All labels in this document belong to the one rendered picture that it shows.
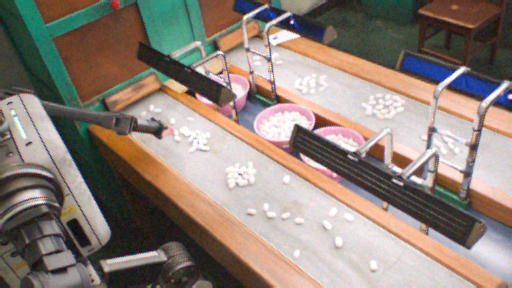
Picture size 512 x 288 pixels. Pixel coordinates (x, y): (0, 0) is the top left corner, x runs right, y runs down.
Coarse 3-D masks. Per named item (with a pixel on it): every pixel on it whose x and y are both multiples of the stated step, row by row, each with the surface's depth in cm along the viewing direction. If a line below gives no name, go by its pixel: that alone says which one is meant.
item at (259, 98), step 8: (264, 8) 215; (248, 16) 211; (280, 16) 205; (288, 16) 206; (272, 24) 202; (264, 32) 202; (248, 40) 217; (264, 40) 205; (248, 48) 219; (248, 56) 222; (264, 56) 212; (248, 64) 225; (272, 72) 215; (272, 80) 217; (272, 88) 220; (256, 96) 235; (264, 96) 233; (272, 96) 224; (264, 104) 233; (272, 104) 227
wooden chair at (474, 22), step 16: (448, 0) 339; (464, 0) 335; (480, 0) 332; (432, 16) 325; (448, 16) 321; (464, 16) 319; (480, 16) 315; (496, 16) 322; (432, 32) 353; (448, 32) 366; (464, 32) 314; (496, 32) 334; (448, 48) 376; (464, 48) 320; (480, 48) 329; (496, 48) 343; (464, 64) 326
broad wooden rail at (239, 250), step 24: (96, 144) 231; (120, 144) 212; (120, 168) 219; (144, 168) 197; (168, 168) 195; (144, 192) 208; (168, 192) 184; (192, 192) 182; (168, 216) 199; (192, 216) 172; (216, 216) 171; (216, 240) 164; (240, 240) 161; (240, 264) 157; (264, 264) 152; (288, 264) 151
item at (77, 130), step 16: (208, 48) 256; (64, 128) 262; (80, 128) 225; (64, 144) 283; (80, 144) 251; (80, 160) 279; (96, 160) 242; (96, 176) 267; (112, 176) 253; (96, 192) 290; (112, 192) 257; (112, 208) 276; (128, 208) 270; (128, 224) 275
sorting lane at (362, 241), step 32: (160, 96) 242; (192, 128) 217; (192, 160) 200; (224, 160) 197; (256, 160) 194; (224, 192) 183; (256, 192) 181; (288, 192) 178; (320, 192) 176; (256, 224) 168; (288, 224) 166; (320, 224) 164; (352, 224) 162; (288, 256) 156; (320, 256) 154; (352, 256) 153; (384, 256) 151; (416, 256) 149
